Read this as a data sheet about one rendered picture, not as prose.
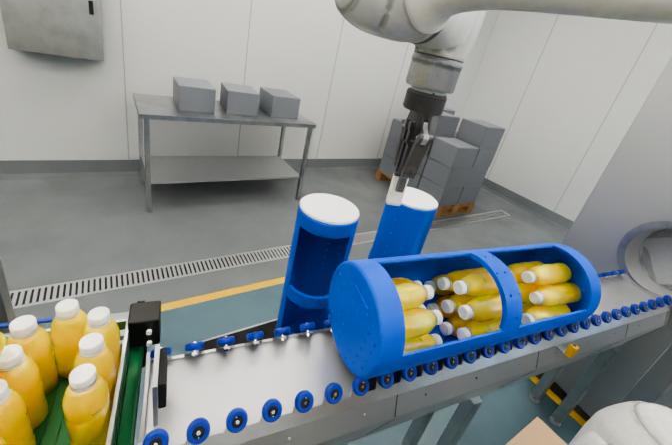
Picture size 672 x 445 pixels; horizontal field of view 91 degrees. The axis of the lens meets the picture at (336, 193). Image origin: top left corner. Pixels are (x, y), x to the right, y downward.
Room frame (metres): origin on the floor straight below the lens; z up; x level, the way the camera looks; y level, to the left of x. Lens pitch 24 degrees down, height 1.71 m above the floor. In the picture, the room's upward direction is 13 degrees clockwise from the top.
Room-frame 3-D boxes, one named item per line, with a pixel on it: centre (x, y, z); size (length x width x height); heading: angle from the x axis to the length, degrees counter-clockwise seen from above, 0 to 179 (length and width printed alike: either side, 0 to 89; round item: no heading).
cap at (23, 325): (0.43, 0.54, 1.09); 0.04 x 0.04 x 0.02
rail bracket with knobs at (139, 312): (0.60, 0.41, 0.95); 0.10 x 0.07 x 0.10; 28
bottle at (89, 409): (0.37, 0.37, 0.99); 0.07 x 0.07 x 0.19
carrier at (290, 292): (1.35, 0.01, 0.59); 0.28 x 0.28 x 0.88
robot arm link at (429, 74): (0.64, -0.12, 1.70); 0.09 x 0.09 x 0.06
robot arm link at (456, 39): (0.64, -0.11, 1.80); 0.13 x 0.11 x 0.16; 133
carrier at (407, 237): (1.70, -0.42, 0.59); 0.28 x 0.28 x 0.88
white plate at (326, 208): (1.35, 0.01, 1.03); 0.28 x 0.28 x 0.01
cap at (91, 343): (0.43, 0.40, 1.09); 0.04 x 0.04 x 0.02
